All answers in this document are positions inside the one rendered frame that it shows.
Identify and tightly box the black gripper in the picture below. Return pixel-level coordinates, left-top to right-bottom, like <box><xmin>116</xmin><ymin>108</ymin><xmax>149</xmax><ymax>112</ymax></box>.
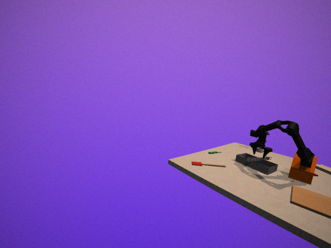
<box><xmin>249</xmin><ymin>138</ymin><xmax>273</xmax><ymax>158</ymax></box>

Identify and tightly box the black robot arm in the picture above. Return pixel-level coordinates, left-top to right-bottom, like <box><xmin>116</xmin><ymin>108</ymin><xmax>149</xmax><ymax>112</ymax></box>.
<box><xmin>250</xmin><ymin>120</ymin><xmax>314</xmax><ymax>168</ymax></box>

